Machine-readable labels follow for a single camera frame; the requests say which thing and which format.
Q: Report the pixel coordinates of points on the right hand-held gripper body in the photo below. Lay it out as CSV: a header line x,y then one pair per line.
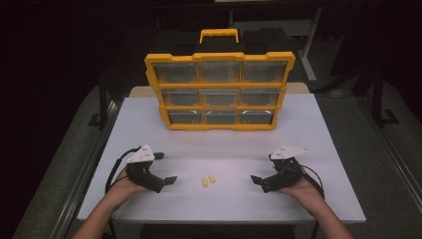
x,y
286,169

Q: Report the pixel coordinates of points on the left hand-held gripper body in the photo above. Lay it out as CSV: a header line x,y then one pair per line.
x,y
141,172

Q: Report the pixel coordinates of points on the yellow and black organizer cabinet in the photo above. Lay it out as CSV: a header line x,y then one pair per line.
x,y
219,43

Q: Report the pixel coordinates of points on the person's left hand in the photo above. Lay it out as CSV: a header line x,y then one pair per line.
x,y
124,189

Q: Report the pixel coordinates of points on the person's right hand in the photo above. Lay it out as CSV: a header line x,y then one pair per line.
x,y
303,192

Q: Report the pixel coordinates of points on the black metal stand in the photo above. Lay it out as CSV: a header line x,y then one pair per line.
x,y
103,106
378,99

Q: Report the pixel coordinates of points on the grid of clear drawers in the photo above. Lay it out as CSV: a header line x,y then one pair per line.
x,y
175,73

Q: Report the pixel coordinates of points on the grey metal desk frame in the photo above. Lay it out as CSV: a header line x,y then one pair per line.
x,y
308,49

